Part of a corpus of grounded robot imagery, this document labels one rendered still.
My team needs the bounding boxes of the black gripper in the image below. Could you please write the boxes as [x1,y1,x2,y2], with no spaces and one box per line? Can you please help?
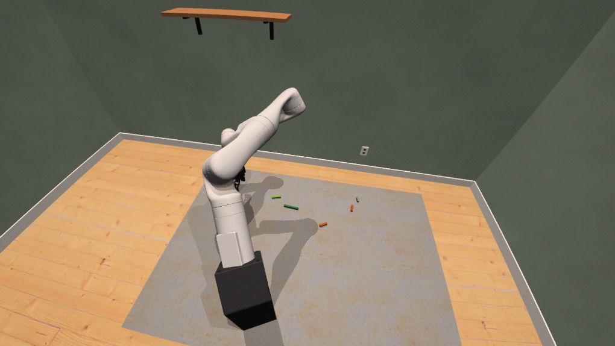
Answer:
[233,167,246,192]

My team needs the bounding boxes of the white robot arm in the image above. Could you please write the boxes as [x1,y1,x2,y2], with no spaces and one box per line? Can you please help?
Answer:
[202,88,306,268]

